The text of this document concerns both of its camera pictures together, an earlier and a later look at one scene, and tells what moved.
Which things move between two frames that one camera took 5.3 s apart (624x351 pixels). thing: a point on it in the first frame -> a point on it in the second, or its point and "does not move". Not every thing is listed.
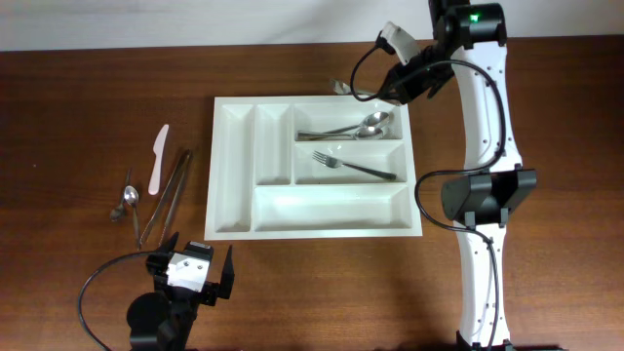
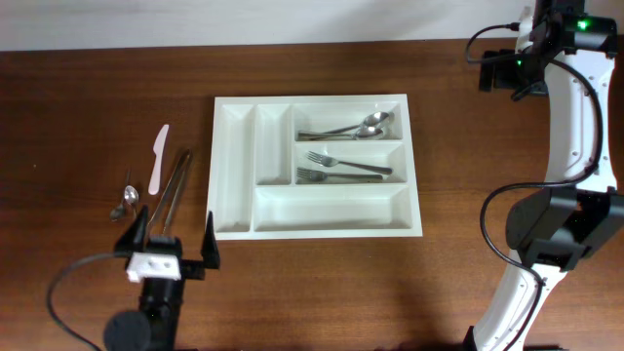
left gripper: x=205 y=287 -> x=193 y=265
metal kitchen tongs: x=181 y=166 does not move
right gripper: x=397 y=86 -> x=494 y=71
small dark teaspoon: x=117 y=212 does not move
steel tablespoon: x=370 y=120 does not move
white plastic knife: x=158 y=147 does not move
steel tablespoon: x=366 y=134 does not move
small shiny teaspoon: x=132 y=195 does not move
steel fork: x=341 y=88 -> x=316 y=175
